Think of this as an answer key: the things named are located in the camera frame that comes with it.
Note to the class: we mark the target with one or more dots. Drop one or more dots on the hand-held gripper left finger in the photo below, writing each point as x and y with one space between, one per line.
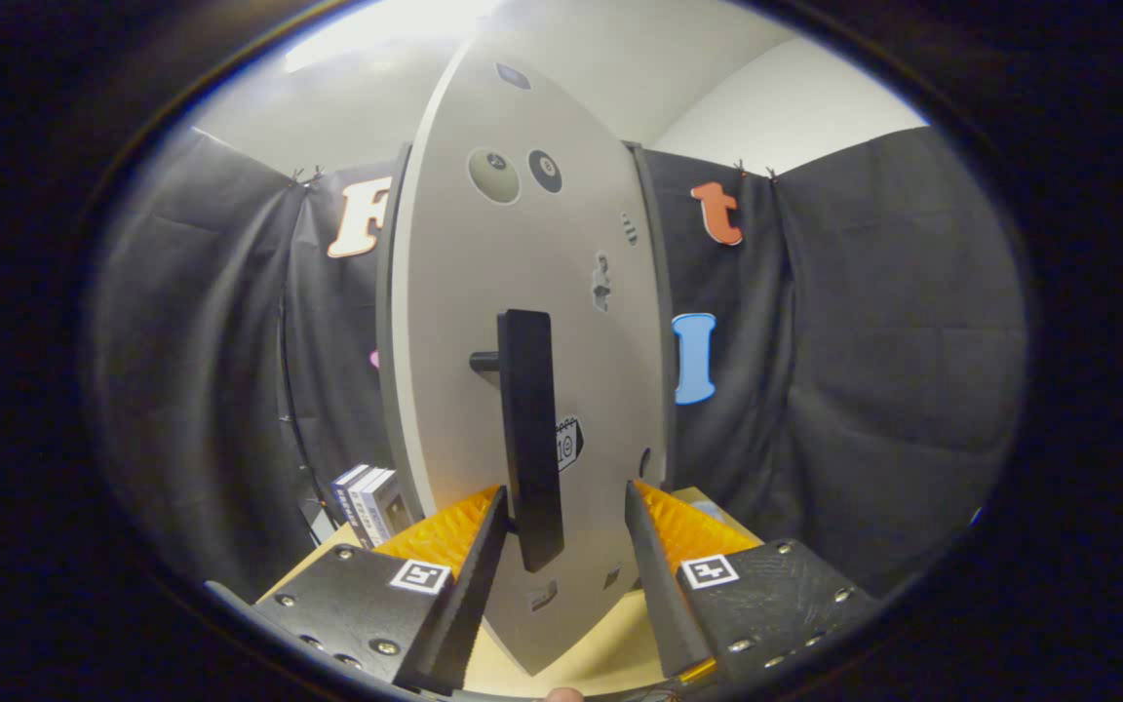
469 595

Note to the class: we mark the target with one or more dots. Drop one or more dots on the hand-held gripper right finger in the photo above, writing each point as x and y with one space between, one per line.
664 585

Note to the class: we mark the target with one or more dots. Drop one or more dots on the grey cabinet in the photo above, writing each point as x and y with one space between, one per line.
388 341

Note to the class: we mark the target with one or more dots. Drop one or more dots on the black backdrop cloth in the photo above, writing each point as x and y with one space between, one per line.
864 390

